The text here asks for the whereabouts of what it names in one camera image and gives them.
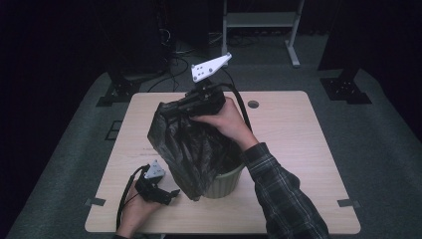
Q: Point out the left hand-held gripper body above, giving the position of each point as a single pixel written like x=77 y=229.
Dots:
x=150 y=186

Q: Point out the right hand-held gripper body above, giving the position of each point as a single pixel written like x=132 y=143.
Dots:
x=207 y=96

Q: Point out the black trash bag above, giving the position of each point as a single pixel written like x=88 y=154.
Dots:
x=185 y=149

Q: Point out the green ribbed trash bin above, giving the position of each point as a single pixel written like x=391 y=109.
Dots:
x=224 y=184

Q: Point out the person's left hand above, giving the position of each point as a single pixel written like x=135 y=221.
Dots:
x=139 y=212

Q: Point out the person's right hand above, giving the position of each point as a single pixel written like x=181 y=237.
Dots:
x=229 y=124

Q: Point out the black stand base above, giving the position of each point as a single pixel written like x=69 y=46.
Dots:
x=345 y=89
x=117 y=94

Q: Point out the black tape floor marking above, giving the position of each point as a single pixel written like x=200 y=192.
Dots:
x=114 y=130

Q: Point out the white metal stand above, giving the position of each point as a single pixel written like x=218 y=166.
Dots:
x=260 y=20

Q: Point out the grey tape piece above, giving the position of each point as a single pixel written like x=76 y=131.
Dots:
x=347 y=203

